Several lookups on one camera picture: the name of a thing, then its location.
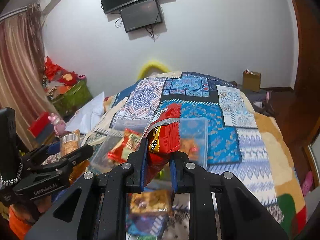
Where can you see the brown cardboard box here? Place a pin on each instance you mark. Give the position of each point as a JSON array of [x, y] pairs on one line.
[[251, 80]]

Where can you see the red yellow small snack packet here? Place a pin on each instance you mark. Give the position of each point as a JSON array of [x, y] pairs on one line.
[[129, 143]]

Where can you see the yellow fuzzy hoop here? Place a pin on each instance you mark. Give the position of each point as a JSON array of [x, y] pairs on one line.
[[150, 67]]

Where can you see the striped pink curtain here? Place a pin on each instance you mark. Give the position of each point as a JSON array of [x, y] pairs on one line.
[[22, 70]]

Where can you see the red stuffed items pile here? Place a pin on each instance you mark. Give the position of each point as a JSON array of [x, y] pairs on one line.
[[55, 76]]

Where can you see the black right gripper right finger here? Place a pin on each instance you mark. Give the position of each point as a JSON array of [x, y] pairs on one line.
[[221, 207]]

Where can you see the patchwork patterned bed blanket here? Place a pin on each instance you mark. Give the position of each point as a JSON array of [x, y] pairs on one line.
[[230, 135]]

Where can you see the round biscuit roll pack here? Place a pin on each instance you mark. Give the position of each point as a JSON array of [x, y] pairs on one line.
[[69, 142]]

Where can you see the nut cake clear pack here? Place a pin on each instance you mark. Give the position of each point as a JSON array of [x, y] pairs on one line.
[[150, 203]]

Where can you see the wall mounted black monitor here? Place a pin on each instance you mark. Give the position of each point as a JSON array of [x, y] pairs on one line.
[[146, 13]]

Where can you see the pink plush toy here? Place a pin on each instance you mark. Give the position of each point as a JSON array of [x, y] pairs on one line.
[[58, 124]]

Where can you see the green storage box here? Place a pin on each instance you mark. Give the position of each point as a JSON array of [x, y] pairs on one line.
[[68, 103]]

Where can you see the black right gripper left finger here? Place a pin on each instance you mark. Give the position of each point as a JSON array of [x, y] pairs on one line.
[[94, 207]]

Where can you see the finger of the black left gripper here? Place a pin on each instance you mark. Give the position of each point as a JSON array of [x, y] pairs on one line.
[[77, 156], [39, 155]]

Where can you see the red snack bag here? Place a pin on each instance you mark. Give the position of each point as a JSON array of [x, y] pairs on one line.
[[163, 138]]

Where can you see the red box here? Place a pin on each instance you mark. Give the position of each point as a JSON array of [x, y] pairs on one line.
[[39, 124]]

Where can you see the brown wooden door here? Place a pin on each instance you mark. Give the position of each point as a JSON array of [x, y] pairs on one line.
[[306, 89]]

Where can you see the brown pastry clear pack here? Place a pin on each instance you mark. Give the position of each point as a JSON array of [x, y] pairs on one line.
[[191, 148]]

